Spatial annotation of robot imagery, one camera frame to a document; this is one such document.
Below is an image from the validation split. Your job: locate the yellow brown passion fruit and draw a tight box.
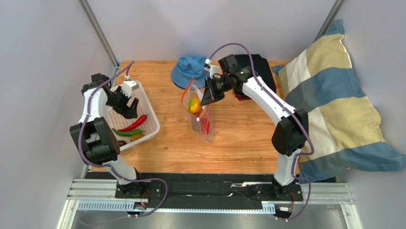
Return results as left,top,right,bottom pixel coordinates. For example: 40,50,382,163
130,133,144,142

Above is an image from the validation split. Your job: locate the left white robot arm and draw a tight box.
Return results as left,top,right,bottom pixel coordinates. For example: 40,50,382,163
70,73,139,191

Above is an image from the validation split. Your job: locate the green chili pepper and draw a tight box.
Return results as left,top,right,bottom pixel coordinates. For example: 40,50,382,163
112,128,144,137

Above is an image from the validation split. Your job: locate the right aluminium corner post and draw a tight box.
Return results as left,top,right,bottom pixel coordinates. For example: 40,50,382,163
314,0,346,41

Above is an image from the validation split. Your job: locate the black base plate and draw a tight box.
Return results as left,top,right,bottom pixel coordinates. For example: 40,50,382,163
85,171,304,212

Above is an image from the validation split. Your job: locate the black folded cloth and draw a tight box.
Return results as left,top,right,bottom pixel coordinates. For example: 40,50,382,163
233,54,277,101

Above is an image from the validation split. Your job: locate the yellow green mango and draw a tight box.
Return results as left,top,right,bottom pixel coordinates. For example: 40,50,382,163
187,97,202,114

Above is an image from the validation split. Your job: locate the purple eggplant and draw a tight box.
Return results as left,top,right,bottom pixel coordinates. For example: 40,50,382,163
191,114,201,132

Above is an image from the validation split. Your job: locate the clear orange-zip bag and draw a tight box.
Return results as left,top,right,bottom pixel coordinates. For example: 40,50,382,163
181,78,214,145

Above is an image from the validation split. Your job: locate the blue bucket hat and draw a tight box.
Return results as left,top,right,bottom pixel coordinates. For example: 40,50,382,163
170,55,209,89

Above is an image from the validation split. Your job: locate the white plastic basket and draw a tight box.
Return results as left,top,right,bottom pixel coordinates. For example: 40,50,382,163
88,80,160,151

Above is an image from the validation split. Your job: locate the left aluminium corner post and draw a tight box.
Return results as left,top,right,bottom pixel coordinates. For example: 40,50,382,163
77,0,121,73

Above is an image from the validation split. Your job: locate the red tomato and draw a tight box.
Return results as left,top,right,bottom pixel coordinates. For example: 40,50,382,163
200,115,211,135

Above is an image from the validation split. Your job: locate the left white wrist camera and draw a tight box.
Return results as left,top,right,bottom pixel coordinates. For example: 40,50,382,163
121,75,139,98

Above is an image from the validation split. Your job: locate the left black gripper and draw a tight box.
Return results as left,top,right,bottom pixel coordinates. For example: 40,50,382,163
106,86,139,120

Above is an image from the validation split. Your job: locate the red chili pepper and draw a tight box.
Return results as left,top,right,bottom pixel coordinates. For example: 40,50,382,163
119,114,148,132

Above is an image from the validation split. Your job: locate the aluminium corner post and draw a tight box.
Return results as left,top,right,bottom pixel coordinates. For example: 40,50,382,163
77,0,121,73
314,0,346,41

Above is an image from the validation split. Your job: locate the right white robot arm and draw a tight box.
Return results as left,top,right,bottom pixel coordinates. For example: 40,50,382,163
201,54,308,196

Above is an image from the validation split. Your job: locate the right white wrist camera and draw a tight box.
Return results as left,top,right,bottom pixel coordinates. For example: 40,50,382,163
204,59,221,79

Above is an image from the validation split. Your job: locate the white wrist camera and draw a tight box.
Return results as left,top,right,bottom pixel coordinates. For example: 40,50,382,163
121,75,139,98
204,59,221,79

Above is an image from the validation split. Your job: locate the aluminium frame rail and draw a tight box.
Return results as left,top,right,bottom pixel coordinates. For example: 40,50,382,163
57,179,362,229

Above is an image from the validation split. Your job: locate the blue yellow checked pillow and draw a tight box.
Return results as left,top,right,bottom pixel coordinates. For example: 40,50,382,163
272,20,406,182

